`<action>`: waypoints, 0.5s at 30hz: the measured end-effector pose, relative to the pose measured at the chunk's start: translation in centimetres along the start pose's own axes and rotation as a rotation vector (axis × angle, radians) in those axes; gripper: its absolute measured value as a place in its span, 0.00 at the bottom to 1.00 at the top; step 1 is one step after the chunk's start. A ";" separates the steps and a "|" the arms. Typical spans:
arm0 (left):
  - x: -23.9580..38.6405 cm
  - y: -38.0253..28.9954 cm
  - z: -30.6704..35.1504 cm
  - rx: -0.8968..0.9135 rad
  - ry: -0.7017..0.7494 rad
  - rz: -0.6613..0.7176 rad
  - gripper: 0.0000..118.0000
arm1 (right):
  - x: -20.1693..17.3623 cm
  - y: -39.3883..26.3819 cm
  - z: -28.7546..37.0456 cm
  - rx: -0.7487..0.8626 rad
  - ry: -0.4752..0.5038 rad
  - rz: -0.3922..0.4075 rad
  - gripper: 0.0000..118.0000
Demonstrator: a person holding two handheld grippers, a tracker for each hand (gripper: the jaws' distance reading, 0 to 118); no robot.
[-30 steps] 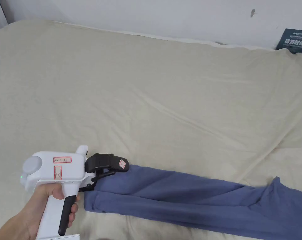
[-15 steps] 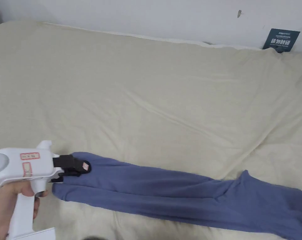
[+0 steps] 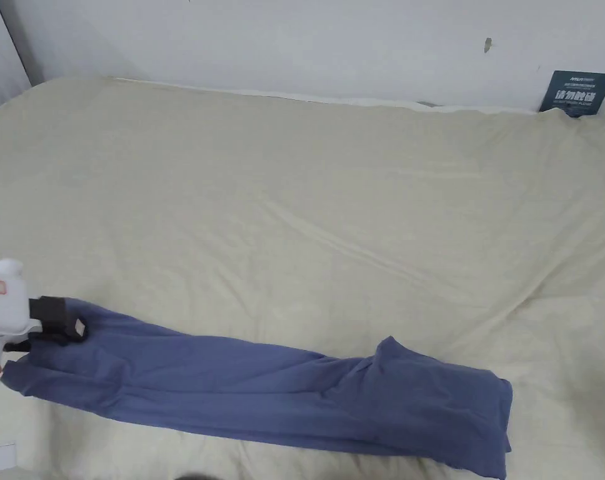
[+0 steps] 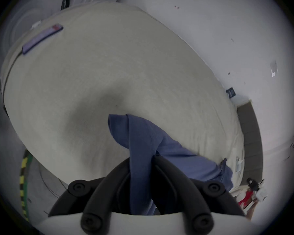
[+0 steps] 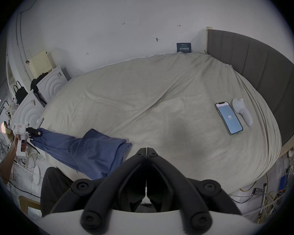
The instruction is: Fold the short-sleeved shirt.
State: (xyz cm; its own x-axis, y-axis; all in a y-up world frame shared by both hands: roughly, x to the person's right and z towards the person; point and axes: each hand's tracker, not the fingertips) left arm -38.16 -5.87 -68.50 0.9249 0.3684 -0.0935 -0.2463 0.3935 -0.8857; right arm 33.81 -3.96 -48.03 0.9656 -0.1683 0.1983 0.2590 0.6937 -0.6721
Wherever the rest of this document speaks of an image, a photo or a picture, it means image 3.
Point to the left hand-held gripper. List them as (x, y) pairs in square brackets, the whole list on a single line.
[(5, 300)]

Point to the blue garment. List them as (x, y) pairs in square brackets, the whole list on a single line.
[(262, 380)]

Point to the bed with beige sheet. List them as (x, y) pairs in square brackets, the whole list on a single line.
[(282, 200)]

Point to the dark blue sign card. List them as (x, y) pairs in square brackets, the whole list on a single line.
[(575, 95)]

